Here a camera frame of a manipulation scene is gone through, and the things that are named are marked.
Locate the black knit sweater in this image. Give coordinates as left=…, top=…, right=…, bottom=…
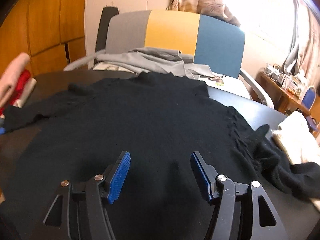
left=1, top=73, right=319, bottom=239

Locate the cream knitted garment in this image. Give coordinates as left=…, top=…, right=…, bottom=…
left=272, top=111, right=320, bottom=165

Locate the wooden side desk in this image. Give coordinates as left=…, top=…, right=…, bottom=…
left=258, top=63, right=320, bottom=138

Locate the blue round-backed chair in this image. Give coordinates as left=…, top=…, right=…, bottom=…
left=302, top=86, right=317, bottom=110

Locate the pink folded garment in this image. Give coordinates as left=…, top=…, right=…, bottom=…
left=1, top=53, right=30, bottom=108

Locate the grey garment on chair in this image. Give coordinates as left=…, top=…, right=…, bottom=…
left=63, top=47, right=214, bottom=80

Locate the grey yellow blue chair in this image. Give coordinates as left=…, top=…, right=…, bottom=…
left=105, top=10, right=274, bottom=108

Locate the wooden wardrobe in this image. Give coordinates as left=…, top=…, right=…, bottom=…
left=1, top=0, right=86, bottom=75

